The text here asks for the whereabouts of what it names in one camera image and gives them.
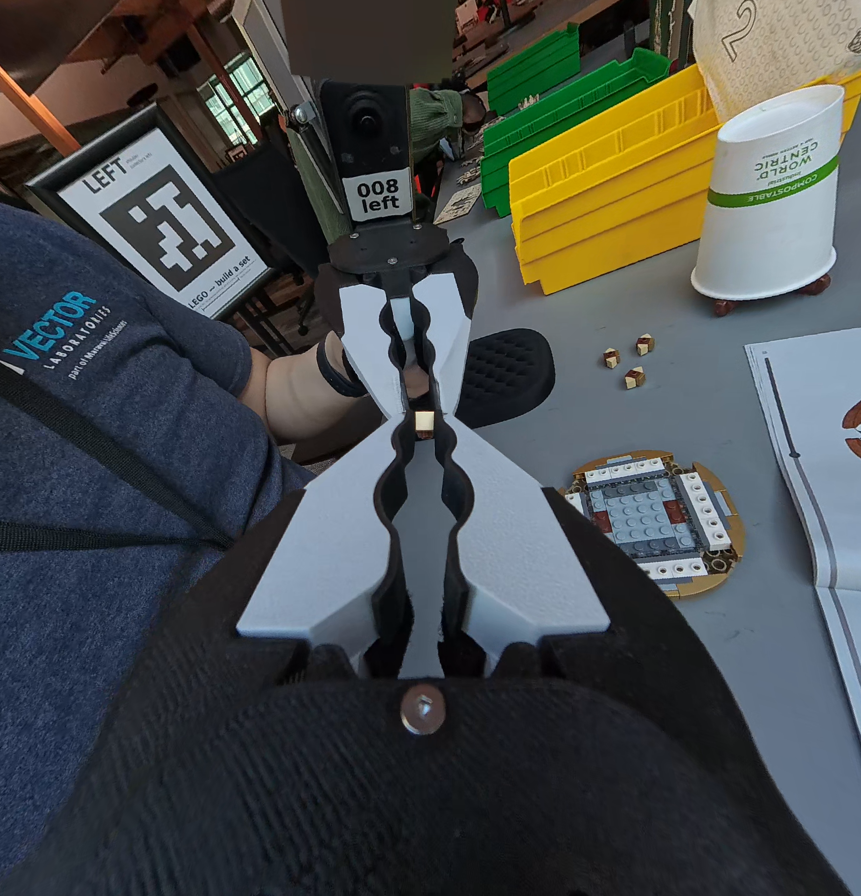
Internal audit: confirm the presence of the black chair armrest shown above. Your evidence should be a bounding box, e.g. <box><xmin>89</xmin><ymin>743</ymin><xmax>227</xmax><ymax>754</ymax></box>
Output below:
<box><xmin>457</xmin><ymin>328</ymin><xmax>555</xmax><ymax>429</ymax></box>

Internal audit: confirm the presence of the white paper cup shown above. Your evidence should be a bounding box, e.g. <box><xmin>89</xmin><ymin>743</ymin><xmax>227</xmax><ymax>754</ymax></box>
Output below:
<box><xmin>691</xmin><ymin>84</ymin><xmax>846</xmax><ymax>303</ymax></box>

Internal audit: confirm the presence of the person's left forearm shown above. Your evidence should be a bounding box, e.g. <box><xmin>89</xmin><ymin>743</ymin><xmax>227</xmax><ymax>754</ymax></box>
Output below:
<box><xmin>238</xmin><ymin>343</ymin><xmax>375</xmax><ymax>443</ymax></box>

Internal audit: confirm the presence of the black framed marker sign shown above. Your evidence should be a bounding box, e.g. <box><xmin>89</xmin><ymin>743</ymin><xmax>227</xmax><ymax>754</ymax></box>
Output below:
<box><xmin>23</xmin><ymin>104</ymin><xmax>276</xmax><ymax>323</ymax></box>

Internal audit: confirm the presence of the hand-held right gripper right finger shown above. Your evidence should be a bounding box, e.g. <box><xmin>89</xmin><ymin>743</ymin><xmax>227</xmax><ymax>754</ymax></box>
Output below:
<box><xmin>436</xmin><ymin>412</ymin><xmax>612</xmax><ymax>679</ymax></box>

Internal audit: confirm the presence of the round toy brick base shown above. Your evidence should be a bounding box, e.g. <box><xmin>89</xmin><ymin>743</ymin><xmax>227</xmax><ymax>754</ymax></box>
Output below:
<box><xmin>562</xmin><ymin>449</ymin><xmax>745</xmax><ymax>601</ymax></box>

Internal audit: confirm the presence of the white paper bag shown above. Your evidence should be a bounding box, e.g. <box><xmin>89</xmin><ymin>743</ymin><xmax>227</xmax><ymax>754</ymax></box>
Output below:
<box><xmin>691</xmin><ymin>0</ymin><xmax>861</xmax><ymax>126</ymax></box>

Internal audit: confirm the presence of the black shoulder strap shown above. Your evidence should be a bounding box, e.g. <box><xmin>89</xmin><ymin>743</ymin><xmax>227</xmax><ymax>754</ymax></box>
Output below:
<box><xmin>0</xmin><ymin>356</ymin><xmax>237</xmax><ymax>554</ymax></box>

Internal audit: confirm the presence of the building instruction booklet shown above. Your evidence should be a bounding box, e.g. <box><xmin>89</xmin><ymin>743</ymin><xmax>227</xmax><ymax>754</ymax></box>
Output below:
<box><xmin>744</xmin><ymin>341</ymin><xmax>861</xmax><ymax>785</ymax></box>

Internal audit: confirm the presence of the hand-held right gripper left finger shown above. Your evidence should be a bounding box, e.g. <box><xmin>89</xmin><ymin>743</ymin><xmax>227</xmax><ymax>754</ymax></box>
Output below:
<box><xmin>236</xmin><ymin>412</ymin><xmax>413</xmax><ymax>679</ymax></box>

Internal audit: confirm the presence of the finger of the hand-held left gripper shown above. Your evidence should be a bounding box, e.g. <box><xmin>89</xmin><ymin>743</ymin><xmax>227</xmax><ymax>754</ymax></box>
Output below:
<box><xmin>411</xmin><ymin>273</ymin><xmax>473</xmax><ymax>417</ymax></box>
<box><xmin>338</xmin><ymin>287</ymin><xmax>409</xmax><ymax>419</ymax></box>

